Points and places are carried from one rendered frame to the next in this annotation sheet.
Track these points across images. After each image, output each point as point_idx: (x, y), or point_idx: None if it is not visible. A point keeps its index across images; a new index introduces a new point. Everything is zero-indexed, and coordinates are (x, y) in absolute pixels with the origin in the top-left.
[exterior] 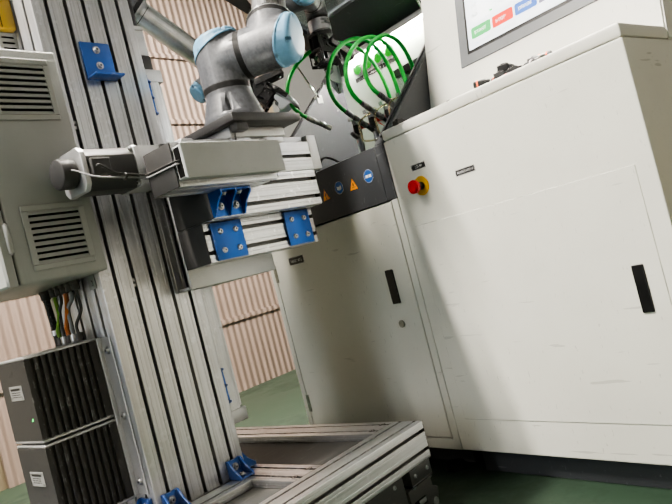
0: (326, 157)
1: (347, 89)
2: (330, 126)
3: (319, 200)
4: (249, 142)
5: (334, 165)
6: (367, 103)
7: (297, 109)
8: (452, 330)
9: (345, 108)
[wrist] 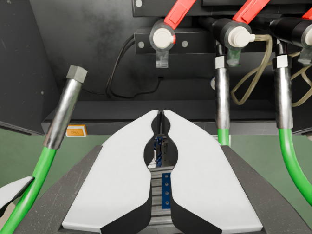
0: (111, 83)
1: (290, 175)
2: (86, 76)
3: None
4: None
5: (213, 134)
6: (292, 113)
7: (40, 186)
8: None
9: (228, 132)
